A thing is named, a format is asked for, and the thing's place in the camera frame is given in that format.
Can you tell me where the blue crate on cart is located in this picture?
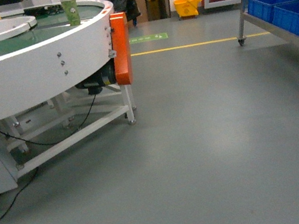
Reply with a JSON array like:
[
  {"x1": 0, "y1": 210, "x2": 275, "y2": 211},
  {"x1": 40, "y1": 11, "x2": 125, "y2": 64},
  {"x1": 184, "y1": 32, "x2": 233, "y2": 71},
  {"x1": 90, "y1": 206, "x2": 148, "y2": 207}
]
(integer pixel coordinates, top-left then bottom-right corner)
[
  {"x1": 247, "y1": 0, "x2": 299, "y2": 23},
  {"x1": 272, "y1": 2, "x2": 299, "y2": 36}
]

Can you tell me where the white round conveyor machine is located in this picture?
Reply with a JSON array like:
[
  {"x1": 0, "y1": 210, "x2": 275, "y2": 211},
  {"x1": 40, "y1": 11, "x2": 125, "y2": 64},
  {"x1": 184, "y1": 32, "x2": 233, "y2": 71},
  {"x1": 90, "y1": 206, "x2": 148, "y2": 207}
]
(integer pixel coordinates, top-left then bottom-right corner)
[{"x1": 0, "y1": 0, "x2": 135, "y2": 194}]

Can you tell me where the orange motor guard cover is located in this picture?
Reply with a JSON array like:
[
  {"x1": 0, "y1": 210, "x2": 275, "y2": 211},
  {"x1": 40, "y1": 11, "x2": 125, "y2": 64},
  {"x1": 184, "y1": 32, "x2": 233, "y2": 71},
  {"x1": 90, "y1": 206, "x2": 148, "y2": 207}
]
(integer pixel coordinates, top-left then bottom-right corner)
[{"x1": 110, "y1": 12, "x2": 133, "y2": 85}]

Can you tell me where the yellow mop bucket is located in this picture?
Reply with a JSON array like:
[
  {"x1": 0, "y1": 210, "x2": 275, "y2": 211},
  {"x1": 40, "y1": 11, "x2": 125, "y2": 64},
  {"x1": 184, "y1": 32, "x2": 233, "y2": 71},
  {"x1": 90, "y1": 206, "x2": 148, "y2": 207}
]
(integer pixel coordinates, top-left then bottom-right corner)
[{"x1": 173, "y1": 0, "x2": 202, "y2": 20}]

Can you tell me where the green paper cup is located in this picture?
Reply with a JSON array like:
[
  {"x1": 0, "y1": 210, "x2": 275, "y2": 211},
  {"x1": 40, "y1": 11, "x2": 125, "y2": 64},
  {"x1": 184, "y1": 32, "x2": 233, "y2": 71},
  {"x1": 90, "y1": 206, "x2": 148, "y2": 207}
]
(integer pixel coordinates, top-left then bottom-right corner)
[{"x1": 59, "y1": 0, "x2": 80, "y2": 27}]

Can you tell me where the black power cable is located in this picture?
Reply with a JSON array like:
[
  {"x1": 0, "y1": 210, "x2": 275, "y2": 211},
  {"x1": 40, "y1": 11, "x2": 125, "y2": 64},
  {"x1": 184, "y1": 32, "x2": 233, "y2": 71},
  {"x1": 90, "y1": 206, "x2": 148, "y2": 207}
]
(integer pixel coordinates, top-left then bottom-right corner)
[{"x1": 0, "y1": 93, "x2": 117, "y2": 223}]

